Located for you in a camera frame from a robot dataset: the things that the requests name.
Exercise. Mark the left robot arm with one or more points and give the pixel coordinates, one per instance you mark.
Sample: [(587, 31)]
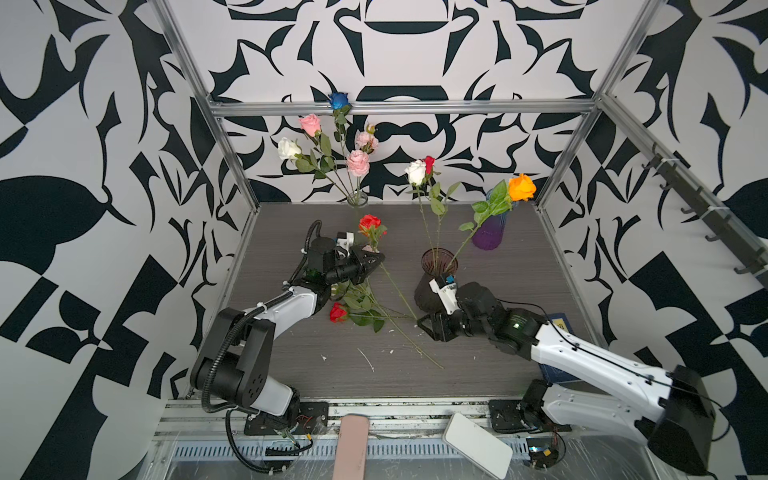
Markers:
[(232, 367)]

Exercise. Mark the white phone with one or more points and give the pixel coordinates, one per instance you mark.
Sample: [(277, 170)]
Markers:
[(478, 446)]

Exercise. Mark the pink rose flower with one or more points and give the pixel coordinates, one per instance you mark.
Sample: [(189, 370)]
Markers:
[(312, 127)]

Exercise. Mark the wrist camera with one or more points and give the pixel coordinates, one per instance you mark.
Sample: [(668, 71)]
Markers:
[(445, 287), (343, 245)]

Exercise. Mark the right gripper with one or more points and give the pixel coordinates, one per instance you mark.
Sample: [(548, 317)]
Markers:
[(439, 321)]

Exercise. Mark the wall hook rail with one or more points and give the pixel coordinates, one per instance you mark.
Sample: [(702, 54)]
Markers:
[(722, 221)]

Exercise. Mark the maroon glass vase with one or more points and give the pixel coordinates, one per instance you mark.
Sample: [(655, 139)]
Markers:
[(424, 298)]

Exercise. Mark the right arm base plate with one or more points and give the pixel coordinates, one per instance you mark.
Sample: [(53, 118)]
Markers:
[(510, 415)]

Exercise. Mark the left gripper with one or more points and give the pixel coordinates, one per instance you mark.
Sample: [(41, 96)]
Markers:
[(363, 266)]

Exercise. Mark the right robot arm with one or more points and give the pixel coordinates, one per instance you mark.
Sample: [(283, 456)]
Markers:
[(669, 412)]

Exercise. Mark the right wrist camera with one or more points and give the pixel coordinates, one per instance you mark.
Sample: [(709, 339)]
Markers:
[(445, 287)]

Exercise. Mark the clear glass vase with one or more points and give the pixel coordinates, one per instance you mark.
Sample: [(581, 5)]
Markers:
[(357, 199)]

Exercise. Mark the blue rose flower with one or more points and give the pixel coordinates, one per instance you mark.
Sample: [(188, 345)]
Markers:
[(341, 107)]

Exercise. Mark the blue purple glass vase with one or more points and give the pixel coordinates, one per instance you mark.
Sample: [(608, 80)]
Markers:
[(489, 231)]

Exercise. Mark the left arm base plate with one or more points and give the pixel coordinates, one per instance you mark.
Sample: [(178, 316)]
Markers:
[(301, 418)]

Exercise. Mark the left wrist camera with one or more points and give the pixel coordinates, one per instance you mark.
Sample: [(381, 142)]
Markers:
[(343, 245)]

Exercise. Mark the small pink flower sprig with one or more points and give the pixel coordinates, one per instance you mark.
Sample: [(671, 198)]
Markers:
[(365, 140)]

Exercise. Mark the large pink peony flower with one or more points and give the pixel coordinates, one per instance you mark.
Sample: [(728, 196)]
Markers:
[(358, 166)]

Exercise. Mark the circuit board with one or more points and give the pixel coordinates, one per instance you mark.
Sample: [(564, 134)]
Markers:
[(545, 452)]

